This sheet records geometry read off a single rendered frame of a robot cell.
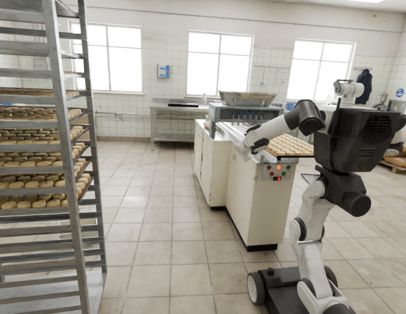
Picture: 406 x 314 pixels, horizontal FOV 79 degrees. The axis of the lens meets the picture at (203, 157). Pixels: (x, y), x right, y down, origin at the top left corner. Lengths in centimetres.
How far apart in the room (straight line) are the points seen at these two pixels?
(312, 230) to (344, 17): 555
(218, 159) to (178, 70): 328
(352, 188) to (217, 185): 160
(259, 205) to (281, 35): 450
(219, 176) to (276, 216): 77
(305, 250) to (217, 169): 128
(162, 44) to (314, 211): 468
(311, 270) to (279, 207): 65
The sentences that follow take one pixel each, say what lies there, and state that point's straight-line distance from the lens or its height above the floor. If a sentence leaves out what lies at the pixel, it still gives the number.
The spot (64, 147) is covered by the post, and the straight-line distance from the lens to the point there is 107.
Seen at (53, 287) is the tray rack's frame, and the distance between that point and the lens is 195.
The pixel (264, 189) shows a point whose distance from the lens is 203.
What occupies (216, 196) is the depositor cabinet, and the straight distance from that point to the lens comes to 273.
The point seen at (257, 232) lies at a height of 22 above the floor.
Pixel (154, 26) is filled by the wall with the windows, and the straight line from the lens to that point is 562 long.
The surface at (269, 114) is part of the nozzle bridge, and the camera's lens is 272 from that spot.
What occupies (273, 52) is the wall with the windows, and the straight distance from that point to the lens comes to 591.
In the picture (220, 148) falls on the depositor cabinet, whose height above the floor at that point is 75.
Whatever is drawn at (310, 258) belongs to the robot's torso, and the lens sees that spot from 170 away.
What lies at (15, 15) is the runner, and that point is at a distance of 111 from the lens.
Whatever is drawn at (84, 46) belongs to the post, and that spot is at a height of 155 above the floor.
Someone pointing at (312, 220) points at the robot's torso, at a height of 68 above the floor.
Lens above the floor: 143
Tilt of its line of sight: 18 degrees down
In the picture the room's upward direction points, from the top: 3 degrees clockwise
